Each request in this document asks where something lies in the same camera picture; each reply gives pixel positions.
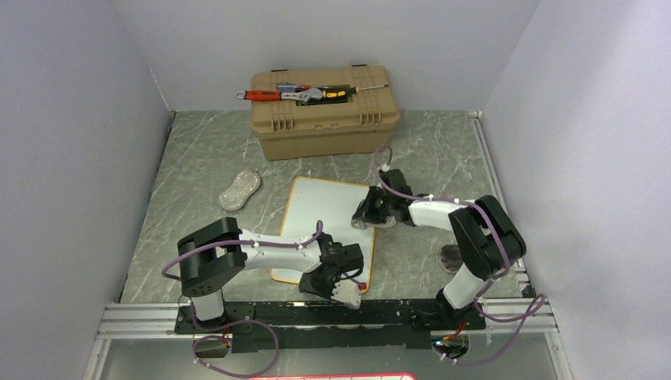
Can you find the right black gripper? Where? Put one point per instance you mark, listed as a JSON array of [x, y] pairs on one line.
[[367, 213]]

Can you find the grey mesh scrubbing pad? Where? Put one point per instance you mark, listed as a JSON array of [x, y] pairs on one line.
[[361, 224]]

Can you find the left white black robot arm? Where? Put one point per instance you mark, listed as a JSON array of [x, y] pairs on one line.
[[213, 255]]

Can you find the yellow black handled screwdriver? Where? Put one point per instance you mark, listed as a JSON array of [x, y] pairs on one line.
[[337, 92]]

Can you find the yellow framed whiteboard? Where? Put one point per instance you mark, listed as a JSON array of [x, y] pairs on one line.
[[332, 202]]

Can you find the black aluminium base frame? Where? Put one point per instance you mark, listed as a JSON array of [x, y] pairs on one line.
[[410, 322]]

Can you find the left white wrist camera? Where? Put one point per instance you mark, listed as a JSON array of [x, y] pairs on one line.
[[348, 293]]

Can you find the dark brown scrubbing pad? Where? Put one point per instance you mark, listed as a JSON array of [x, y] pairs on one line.
[[450, 258]]

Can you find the tan plastic toolbox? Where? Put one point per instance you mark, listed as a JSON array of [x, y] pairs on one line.
[[357, 124]]

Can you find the red handled adjustable wrench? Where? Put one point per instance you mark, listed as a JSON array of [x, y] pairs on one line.
[[274, 95]]

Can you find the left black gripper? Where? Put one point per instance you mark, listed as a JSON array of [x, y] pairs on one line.
[[306, 286]]

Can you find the grey scrubbing pad left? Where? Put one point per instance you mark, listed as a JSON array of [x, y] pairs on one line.
[[245, 184]]

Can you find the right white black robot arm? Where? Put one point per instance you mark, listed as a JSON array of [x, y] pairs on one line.
[[487, 239]]

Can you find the blue red handled screwdriver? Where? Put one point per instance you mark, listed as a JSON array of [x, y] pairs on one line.
[[294, 87]]

